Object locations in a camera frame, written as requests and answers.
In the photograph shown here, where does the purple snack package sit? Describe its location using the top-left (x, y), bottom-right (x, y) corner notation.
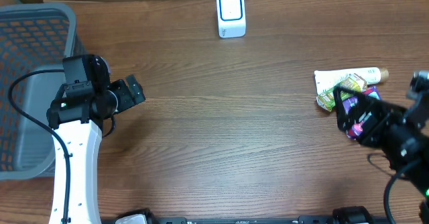
top-left (343, 86), bottom-right (381, 139)

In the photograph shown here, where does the green yellow drink carton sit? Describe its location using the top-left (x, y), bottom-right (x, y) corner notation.
top-left (316, 73), bottom-right (367, 111)

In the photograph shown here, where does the white tube gold cap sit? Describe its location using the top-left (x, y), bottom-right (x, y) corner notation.
top-left (314, 66), bottom-right (390, 96)

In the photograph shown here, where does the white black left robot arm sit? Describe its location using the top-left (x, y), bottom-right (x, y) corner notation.
top-left (47, 54), bottom-right (145, 223)

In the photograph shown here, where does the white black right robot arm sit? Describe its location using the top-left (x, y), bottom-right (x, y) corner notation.
top-left (333, 70), bottom-right (428, 223)

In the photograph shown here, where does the white barcode scanner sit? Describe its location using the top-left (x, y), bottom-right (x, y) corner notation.
top-left (216, 0), bottom-right (247, 38)

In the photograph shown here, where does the dark grey plastic basket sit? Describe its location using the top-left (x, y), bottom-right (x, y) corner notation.
top-left (1, 3), bottom-right (86, 180)

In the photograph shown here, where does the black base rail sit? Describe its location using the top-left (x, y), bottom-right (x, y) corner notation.
top-left (100, 207), bottom-right (395, 224)

